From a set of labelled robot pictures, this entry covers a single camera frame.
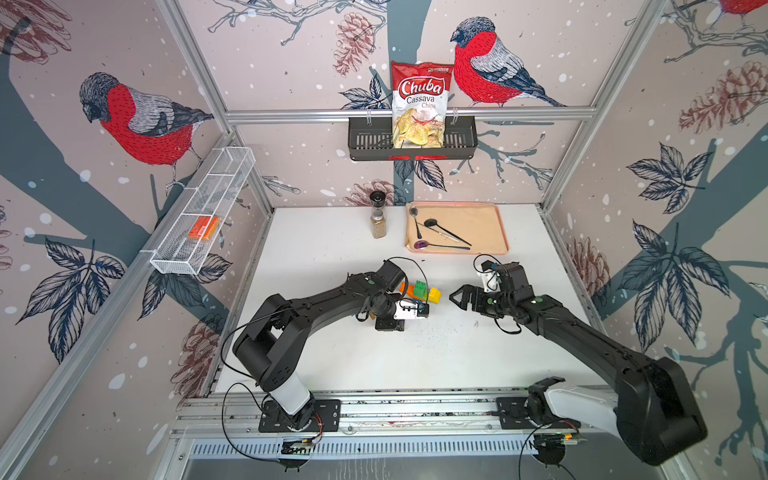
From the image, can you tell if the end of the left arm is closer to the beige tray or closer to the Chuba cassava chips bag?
the beige tray

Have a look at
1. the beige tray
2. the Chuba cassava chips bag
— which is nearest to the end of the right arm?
the beige tray

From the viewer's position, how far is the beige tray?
109cm
